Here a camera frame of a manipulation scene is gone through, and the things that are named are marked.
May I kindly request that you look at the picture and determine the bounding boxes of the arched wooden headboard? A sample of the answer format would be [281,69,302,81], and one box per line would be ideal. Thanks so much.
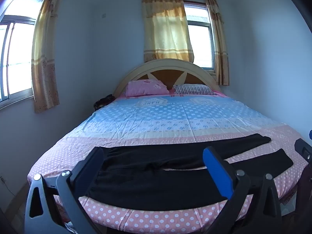
[113,58,221,98]

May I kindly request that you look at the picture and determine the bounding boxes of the yellow floral curtain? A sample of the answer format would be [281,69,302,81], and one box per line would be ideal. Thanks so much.
[31,0,65,114]

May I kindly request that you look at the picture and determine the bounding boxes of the pink pillow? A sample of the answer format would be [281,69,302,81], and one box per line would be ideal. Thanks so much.
[125,79,170,97]

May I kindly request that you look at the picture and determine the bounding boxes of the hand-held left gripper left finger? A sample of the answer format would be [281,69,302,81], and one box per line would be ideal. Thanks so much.
[24,147,105,234]

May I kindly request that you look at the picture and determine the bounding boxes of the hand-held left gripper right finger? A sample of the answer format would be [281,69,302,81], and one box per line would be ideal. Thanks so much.
[202,147,283,234]

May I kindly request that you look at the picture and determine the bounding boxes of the wide yellow curtain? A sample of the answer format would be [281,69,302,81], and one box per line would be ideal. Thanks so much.
[141,0,194,64]

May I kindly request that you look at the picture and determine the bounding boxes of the polka dot bed sheet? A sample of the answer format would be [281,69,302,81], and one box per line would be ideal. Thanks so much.
[27,91,309,234]

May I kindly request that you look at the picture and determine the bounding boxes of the black bag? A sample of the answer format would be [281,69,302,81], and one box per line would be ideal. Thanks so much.
[93,95,115,111]

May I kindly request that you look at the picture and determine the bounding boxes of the narrow yellow curtain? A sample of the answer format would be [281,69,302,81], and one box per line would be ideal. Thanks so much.
[205,0,230,86]

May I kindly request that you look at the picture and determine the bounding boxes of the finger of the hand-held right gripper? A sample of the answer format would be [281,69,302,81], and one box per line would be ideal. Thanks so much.
[294,138,312,167]

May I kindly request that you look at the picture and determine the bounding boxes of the small window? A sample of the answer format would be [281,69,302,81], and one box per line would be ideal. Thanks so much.
[183,2,217,75]

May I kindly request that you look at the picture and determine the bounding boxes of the large sliding window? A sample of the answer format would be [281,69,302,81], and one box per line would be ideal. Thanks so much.
[0,0,44,109]

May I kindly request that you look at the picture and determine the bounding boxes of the striped pillow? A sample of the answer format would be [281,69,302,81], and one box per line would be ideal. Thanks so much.
[174,84,218,95]

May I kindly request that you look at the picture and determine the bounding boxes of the black pants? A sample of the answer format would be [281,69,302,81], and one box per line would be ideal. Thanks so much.
[86,134,293,211]

